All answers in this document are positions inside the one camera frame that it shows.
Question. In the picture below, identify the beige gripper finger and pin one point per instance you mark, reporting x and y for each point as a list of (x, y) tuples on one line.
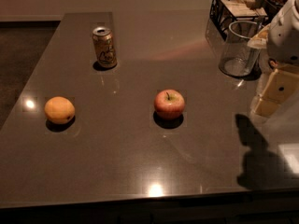
[(275, 89)]

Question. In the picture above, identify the orange fruit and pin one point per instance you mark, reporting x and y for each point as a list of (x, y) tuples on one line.
[(59, 110)]

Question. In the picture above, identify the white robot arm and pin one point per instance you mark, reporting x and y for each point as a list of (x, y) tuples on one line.
[(279, 59)]

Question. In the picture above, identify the wooden blocks in basket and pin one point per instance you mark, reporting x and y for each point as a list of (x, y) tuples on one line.
[(240, 8)]

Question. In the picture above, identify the red apple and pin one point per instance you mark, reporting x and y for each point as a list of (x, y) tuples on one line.
[(169, 104)]

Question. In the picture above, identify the gold soda can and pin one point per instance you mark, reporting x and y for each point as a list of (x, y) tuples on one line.
[(104, 47)]

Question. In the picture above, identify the black wire basket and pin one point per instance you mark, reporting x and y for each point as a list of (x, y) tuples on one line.
[(222, 17)]

